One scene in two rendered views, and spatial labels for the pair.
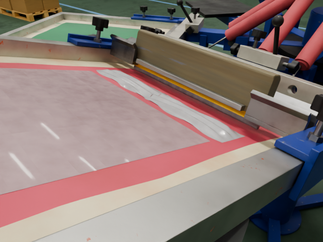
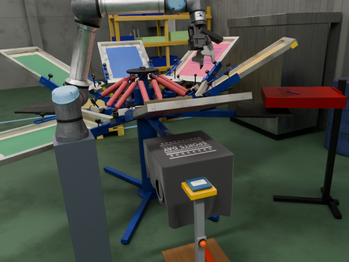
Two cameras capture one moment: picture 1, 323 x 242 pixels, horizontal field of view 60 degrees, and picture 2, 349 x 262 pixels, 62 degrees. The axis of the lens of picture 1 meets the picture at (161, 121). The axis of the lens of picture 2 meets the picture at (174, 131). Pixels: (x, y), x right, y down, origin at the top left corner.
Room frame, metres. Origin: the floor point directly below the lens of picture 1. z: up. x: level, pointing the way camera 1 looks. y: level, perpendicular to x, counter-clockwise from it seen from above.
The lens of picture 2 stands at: (-0.31, 1.76, 1.65)
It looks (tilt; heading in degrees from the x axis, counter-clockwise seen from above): 19 degrees down; 294
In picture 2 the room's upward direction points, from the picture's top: 3 degrees counter-clockwise
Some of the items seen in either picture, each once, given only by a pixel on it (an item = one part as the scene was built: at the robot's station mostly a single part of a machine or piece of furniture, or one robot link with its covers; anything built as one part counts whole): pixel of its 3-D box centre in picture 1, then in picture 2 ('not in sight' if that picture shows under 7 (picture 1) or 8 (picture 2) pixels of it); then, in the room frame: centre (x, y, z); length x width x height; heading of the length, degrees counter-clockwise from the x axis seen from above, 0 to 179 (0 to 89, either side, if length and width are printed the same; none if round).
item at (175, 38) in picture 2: not in sight; (163, 53); (2.93, -4.93, 1.13); 2.53 x 0.66 x 2.27; 48
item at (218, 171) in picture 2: not in sight; (199, 192); (0.19, 0.33, 0.74); 0.45 x 0.03 x 0.43; 42
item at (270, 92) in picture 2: not in sight; (299, 96); (-0.30, -0.97, 1.06); 0.61 x 0.46 x 0.12; 12
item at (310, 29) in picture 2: not in sight; (275, 73); (0.12, -3.39, 0.91); 1.36 x 1.04 x 1.81; 138
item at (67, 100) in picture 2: not in sight; (67, 102); (0.67, 0.77, 1.37); 0.13 x 0.12 x 0.14; 117
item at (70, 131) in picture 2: not in sight; (70, 126); (0.67, 0.78, 1.25); 0.15 x 0.15 x 0.10
